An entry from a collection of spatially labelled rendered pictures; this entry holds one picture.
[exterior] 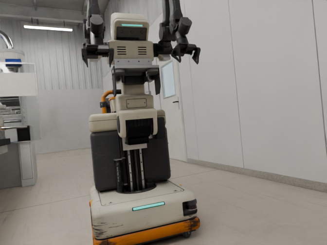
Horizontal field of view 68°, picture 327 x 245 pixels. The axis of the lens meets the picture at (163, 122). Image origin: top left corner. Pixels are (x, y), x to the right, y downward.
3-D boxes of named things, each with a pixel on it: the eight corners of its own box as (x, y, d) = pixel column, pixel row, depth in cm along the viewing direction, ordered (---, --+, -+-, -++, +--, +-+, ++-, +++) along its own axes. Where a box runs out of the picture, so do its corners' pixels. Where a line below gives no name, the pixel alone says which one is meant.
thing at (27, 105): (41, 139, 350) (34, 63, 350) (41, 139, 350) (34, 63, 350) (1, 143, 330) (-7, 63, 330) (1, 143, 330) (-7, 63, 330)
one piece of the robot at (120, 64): (111, 98, 144) (108, 61, 144) (155, 96, 153) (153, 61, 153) (115, 94, 129) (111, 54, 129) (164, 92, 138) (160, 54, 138)
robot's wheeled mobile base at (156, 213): (90, 216, 190) (87, 184, 190) (166, 201, 210) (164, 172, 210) (94, 259, 126) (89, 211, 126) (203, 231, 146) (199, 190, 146)
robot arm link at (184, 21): (183, 28, 135) (169, 27, 133) (190, 9, 126) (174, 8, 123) (189, 43, 130) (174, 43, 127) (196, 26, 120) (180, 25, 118)
